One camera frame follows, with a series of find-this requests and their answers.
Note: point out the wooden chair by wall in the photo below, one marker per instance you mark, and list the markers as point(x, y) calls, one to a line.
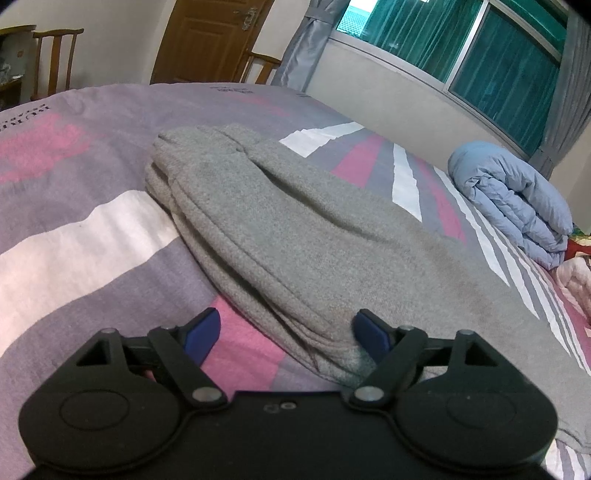
point(56, 36)

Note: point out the red patterned folded blanket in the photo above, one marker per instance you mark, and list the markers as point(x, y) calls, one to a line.
point(579, 244)

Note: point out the wooden chair near door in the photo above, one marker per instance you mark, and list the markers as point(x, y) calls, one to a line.
point(259, 68)

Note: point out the brown wooden door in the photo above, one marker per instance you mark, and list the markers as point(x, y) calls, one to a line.
point(208, 40)

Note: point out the grey curtain left side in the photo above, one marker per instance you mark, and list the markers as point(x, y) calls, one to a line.
point(306, 47)

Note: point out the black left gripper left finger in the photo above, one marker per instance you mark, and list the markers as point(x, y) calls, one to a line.
point(118, 399)

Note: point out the grey curtain right side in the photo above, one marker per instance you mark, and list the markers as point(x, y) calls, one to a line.
point(569, 112)

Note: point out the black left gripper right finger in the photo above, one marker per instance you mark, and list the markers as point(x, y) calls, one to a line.
point(459, 400)

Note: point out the grey curtain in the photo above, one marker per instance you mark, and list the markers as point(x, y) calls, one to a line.
point(306, 47)
point(569, 112)

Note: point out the folded pink blanket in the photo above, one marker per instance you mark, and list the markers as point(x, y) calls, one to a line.
point(573, 277)

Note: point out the window with teal blinds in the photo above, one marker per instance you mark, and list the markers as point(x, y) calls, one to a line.
point(499, 60)

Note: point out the folded light blue duvet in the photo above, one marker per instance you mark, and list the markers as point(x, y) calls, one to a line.
point(515, 198)

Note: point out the striped pink grey bed sheet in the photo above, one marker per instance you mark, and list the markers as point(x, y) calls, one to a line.
point(84, 247)

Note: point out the grey knit pants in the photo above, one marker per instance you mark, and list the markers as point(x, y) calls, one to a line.
point(299, 251)

